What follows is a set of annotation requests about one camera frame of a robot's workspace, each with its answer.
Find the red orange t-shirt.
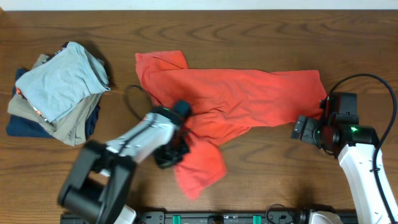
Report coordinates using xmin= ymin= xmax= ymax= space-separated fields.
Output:
xmin=136 ymin=50 xmax=326 ymax=200

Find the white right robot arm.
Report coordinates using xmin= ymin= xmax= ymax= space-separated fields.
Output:
xmin=292 ymin=113 xmax=397 ymax=223

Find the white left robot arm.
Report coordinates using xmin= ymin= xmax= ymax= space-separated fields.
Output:
xmin=58 ymin=100 xmax=192 ymax=223

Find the light blue folded garment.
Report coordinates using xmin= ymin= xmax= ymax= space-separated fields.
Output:
xmin=16 ymin=42 xmax=110 ymax=122

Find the beige folded garment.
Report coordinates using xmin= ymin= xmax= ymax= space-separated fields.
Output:
xmin=6 ymin=51 xmax=109 ymax=146

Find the navy blue folded garment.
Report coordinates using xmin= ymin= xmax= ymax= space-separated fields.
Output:
xmin=6 ymin=68 xmax=101 ymax=139

